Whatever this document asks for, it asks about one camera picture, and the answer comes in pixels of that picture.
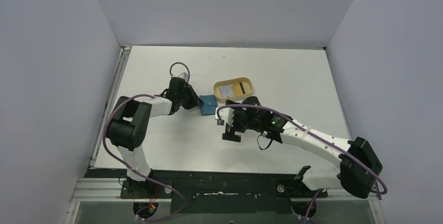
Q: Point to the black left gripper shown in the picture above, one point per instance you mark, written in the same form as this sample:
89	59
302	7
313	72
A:
195	101

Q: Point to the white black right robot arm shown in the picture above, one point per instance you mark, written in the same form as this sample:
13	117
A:
355	166

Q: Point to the teal leather card holder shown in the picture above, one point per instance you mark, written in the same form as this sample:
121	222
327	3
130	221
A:
209	105

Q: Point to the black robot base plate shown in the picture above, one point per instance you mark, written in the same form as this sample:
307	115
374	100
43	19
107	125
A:
213	192

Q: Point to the gold card with black stripe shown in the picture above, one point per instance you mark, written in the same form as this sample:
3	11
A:
239	89

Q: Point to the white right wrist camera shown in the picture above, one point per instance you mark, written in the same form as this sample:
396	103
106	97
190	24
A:
224	116

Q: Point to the beige oval plastic tray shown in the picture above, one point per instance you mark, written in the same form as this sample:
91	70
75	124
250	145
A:
247	85

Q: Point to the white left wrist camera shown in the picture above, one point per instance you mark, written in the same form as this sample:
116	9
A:
184	76

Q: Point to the grey VIP card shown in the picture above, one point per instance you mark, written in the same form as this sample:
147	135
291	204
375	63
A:
226	91

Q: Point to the aluminium frame rail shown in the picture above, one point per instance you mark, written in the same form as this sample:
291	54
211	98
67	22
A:
73	207

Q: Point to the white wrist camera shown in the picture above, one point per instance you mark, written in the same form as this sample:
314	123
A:
224	116
184	76

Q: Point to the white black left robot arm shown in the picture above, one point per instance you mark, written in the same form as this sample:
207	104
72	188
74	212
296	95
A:
127	126

